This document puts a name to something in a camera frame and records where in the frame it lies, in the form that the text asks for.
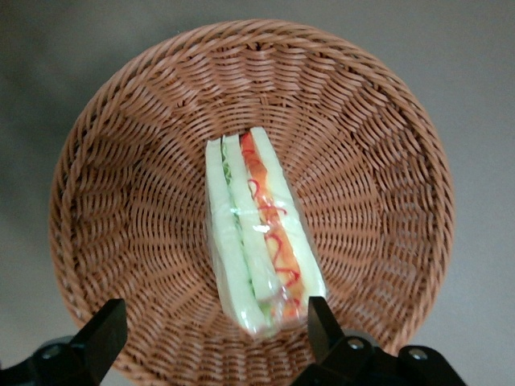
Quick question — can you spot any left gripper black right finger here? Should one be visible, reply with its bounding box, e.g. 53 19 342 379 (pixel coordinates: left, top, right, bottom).
295 296 398 386

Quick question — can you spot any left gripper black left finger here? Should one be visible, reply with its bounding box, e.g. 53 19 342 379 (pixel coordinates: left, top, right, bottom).
15 298 129 386

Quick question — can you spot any triangle sandwich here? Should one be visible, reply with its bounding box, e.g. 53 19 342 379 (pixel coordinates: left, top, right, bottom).
204 126 328 338

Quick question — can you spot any round brown wicker basket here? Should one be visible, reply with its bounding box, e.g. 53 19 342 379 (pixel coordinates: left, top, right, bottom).
47 18 457 381

